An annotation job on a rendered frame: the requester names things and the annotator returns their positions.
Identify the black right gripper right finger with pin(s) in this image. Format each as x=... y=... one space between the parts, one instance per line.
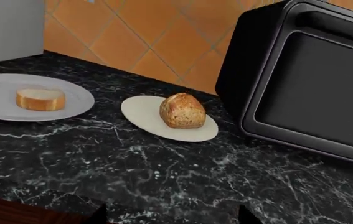
x=247 y=216

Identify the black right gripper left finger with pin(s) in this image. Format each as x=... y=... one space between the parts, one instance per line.
x=99 y=214

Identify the dark wood cabinet front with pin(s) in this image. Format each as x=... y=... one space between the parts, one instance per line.
x=14 y=210

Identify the small cream round plate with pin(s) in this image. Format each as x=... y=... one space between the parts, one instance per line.
x=142 y=112

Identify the large grey round plate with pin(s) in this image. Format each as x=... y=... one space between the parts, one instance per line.
x=73 y=98

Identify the brown seeded bread loaf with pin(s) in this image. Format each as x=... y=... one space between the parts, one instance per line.
x=182 y=111

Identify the white bread slice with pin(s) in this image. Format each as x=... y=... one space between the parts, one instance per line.
x=40 y=99

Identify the black toaster oven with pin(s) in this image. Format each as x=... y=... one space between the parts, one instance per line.
x=304 y=77

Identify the grey refrigerator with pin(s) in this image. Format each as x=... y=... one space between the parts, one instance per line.
x=8 y=28

